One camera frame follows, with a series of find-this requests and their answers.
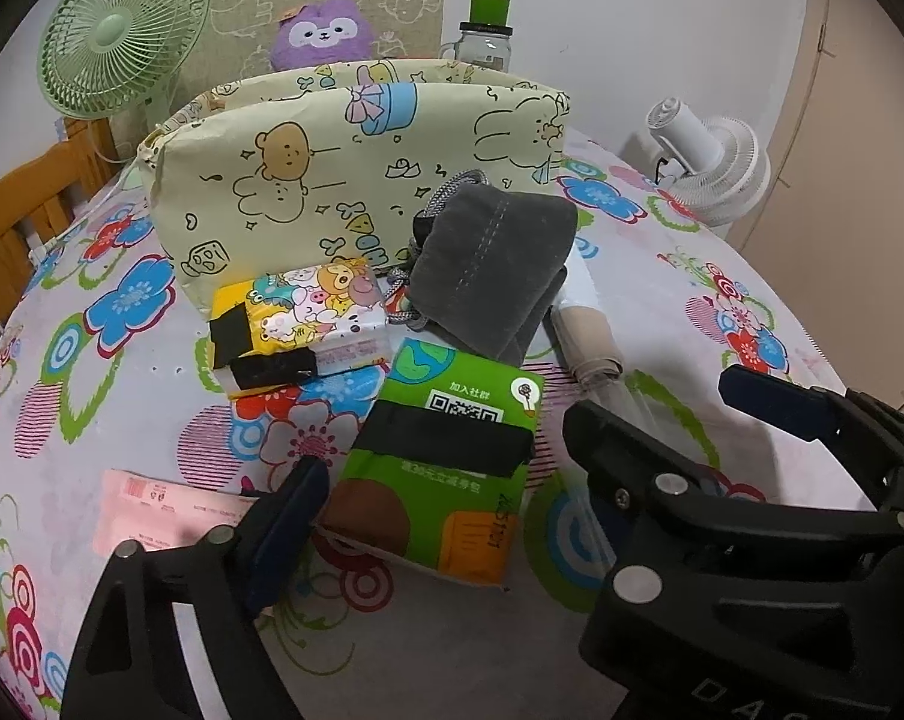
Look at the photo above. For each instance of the small white fan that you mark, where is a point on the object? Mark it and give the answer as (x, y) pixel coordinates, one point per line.
(722, 172)

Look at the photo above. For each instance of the wooden chair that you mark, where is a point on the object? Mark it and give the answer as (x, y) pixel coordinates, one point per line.
(17, 240)

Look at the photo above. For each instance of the beige cabinet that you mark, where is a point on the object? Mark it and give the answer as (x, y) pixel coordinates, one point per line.
(857, 127)

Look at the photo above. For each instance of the cartoon printed tissue pack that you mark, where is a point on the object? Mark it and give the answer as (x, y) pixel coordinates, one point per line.
(324, 300)

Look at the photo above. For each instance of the floral tablecloth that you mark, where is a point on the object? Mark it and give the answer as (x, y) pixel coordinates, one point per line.
(122, 390)

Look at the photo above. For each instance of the purple plush toy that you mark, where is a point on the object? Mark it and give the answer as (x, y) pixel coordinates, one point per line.
(324, 34)

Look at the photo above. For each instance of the green tissue pack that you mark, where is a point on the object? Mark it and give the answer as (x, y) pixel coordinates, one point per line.
(437, 525)

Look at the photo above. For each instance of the beige printed cushion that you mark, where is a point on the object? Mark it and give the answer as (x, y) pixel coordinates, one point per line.
(407, 0)

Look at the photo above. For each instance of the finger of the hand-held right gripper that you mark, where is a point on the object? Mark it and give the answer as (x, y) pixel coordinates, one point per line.
(594, 435)
(775, 401)

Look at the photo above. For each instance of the pink packet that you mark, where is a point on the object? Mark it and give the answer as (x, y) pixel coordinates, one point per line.
(159, 510)

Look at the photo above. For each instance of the green desk fan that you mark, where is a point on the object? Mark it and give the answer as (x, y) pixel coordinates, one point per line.
(114, 30)

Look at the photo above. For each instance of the cream cartoon printed storage bag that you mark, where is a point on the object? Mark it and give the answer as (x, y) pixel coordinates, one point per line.
(287, 165)

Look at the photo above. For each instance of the white cloth roll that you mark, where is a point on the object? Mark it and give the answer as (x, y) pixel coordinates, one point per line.
(587, 345)

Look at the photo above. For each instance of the glass jar with green lid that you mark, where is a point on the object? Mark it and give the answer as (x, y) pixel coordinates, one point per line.
(486, 11)

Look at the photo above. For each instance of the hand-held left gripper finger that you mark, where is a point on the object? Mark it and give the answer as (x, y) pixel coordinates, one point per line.
(287, 532)

